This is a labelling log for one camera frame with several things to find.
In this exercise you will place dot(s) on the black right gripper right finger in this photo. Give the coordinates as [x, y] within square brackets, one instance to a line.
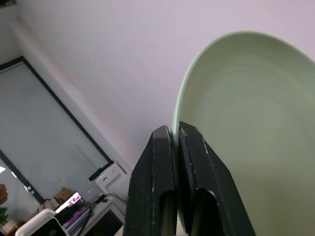
[209, 177]

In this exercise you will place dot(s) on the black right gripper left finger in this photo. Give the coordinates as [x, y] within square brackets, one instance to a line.
[147, 186]

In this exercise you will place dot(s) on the green plate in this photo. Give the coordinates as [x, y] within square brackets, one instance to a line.
[258, 110]

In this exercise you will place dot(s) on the bystander bare hand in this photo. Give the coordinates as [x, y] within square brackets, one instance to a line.
[3, 194]

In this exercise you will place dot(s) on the white printer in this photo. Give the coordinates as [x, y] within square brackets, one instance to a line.
[110, 177]

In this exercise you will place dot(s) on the cardboard box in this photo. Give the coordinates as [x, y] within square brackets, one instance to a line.
[62, 195]

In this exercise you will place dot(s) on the white rounded device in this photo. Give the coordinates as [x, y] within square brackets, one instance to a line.
[41, 223]

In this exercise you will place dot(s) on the dark framed window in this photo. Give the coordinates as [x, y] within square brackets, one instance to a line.
[37, 127]

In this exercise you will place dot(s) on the green potted plant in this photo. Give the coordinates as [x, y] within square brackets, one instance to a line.
[3, 215]

